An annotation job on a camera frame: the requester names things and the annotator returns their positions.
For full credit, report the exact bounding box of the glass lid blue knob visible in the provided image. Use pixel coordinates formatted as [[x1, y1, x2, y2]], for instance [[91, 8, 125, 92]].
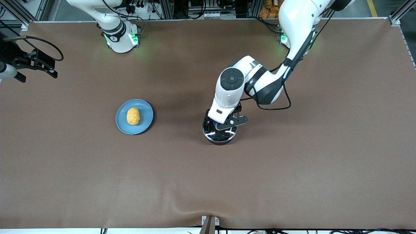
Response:
[[202, 114, 238, 142]]

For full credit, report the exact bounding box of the yellow potato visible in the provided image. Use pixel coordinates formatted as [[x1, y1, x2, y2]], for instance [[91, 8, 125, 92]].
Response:
[[126, 108, 140, 126]]

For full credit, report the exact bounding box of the brown table cover cloth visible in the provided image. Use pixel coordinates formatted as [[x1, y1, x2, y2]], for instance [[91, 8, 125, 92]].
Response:
[[0, 19, 416, 229]]

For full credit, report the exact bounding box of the blue round plate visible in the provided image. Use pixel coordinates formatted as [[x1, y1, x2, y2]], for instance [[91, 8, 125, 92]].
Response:
[[115, 99, 154, 135]]

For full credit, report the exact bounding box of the white terminal strip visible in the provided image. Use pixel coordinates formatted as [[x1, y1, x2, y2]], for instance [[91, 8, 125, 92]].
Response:
[[192, 11, 236, 19]]

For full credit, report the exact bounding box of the pile of orange toy breads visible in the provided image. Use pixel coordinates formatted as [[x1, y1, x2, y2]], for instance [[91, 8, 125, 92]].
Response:
[[259, 0, 284, 19]]

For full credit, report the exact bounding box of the white power strip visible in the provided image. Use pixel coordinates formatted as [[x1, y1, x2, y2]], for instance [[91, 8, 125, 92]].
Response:
[[125, 0, 153, 13]]

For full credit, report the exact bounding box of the black pot blue handle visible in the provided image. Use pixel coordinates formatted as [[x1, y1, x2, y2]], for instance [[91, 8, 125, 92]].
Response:
[[201, 112, 239, 146]]

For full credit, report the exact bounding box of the aluminium frame corner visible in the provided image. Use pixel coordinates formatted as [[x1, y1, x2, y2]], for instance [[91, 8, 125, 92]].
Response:
[[388, 0, 416, 26], [0, 0, 49, 31]]

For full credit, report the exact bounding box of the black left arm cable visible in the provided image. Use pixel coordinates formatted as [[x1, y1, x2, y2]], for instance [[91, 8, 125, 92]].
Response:
[[242, 10, 335, 111]]

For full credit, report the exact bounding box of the metal clamp bracket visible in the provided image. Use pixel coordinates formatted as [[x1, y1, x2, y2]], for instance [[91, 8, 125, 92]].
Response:
[[201, 215, 220, 234]]

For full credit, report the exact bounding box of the aluminium frame post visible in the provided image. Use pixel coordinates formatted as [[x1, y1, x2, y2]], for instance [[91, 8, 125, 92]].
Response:
[[159, 0, 174, 19]]

